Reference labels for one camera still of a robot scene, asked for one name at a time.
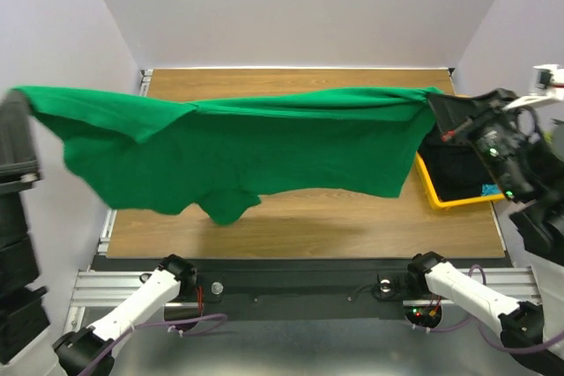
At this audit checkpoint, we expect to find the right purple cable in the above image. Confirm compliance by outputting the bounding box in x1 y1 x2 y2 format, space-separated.
412 107 564 355

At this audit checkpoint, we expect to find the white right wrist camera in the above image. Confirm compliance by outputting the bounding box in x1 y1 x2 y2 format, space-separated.
503 64 563 111

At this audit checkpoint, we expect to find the teal t shirt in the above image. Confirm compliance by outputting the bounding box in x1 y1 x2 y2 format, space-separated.
480 183 501 196

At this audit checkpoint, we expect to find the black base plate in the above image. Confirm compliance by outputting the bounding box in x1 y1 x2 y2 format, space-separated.
145 256 459 322

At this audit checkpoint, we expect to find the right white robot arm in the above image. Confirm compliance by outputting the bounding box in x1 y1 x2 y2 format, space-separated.
405 89 563 375

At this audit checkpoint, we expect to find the green t shirt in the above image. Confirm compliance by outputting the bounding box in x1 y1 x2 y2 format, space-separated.
22 86 435 225

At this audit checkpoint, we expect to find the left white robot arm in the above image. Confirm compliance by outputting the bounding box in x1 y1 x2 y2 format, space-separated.
1 90 197 375

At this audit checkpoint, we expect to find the yellow plastic bin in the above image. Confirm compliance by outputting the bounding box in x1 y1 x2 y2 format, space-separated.
413 94 506 212

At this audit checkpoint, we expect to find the aluminium mounting rail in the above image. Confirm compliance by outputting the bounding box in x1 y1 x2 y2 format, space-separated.
70 269 540 307

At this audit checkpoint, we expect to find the black t shirt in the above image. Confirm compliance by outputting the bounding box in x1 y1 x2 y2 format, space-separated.
418 125 494 202

